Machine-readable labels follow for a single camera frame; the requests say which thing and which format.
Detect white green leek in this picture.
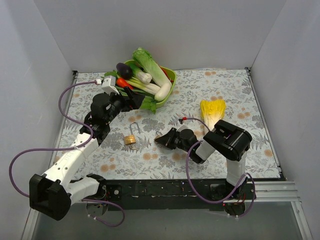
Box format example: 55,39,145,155
128,63,152,85

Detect green plastic basket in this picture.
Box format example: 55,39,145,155
109,59,177,105

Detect yellow napa cabbage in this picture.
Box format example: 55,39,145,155
200,99,227,131

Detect floral table mat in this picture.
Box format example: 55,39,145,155
48,69,282,180

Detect red orange pepper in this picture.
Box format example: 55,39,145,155
116,77,134,90

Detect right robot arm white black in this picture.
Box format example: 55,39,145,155
154,120,252,199

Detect purple eggplant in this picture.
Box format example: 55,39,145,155
116,62,134,80

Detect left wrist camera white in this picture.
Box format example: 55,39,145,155
95,75,120,95

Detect large brass padlock with keys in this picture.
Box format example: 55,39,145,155
123,122,141,146

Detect green celery leaves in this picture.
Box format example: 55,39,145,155
140,96,157,114

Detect small brass padlock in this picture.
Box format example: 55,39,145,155
154,131,163,140

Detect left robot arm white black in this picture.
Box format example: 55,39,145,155
29,87,145,221

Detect green napa cabbage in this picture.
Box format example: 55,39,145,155
132,47,171,87

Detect white radish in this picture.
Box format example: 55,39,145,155
154,82,172,102

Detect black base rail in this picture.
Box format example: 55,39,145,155
84,172,251,213

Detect green long beans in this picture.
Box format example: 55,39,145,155
115,84,155,101

